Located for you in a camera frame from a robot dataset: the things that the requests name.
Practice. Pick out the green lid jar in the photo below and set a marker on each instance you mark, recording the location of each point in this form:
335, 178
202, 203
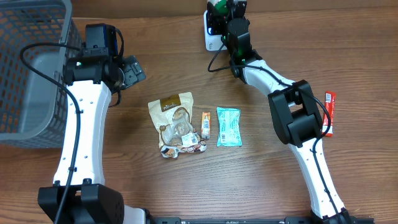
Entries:
217, 6

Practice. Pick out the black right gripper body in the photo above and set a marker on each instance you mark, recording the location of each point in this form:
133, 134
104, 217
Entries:
216, 18

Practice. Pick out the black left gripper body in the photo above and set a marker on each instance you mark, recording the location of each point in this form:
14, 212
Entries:
134, 70

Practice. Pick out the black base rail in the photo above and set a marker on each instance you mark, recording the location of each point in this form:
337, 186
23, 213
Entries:
177, 220

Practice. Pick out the grey plastic mesh basket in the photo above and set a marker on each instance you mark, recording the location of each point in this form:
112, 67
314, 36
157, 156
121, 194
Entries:
34, 110

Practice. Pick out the red snack bar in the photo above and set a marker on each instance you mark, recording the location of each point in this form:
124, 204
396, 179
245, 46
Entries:
330, 98

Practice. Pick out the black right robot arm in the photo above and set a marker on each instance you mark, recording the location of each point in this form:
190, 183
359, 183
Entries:
295, 111

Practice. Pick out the white barcode scanner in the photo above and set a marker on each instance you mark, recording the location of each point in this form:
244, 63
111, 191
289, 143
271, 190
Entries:
214, 28

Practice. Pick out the teal tissue packet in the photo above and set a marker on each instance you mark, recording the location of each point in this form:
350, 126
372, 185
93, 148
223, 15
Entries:
229, 131

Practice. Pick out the white snack wrapper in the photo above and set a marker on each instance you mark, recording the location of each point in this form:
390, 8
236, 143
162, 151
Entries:
172, 118

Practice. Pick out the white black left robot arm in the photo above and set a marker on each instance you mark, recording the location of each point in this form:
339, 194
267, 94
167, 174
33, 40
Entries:
79, 193

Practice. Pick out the orange white snack packet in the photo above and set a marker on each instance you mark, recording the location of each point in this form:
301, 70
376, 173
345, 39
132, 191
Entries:
206, 125

